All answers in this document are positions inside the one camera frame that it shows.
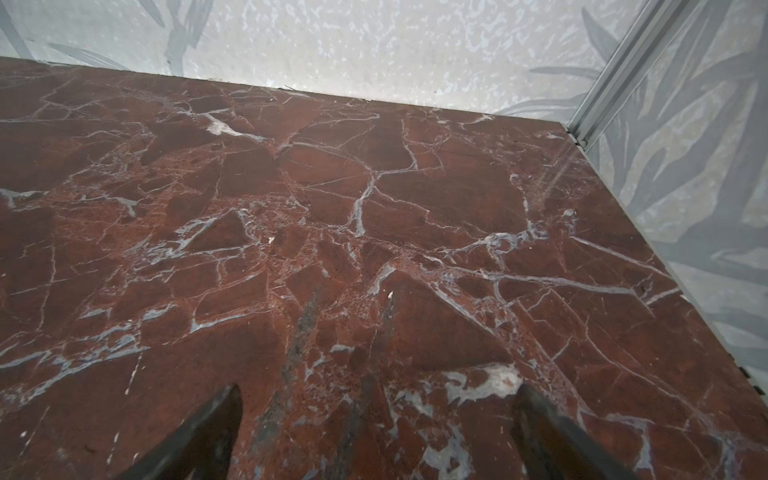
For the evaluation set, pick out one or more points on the aluminium frame post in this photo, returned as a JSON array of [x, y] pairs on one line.
[[656, 26]]

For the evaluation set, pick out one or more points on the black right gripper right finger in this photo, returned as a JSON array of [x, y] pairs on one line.
[[552, 446]]

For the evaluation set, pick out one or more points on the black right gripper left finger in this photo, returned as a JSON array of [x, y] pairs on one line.
[[201, 447]]

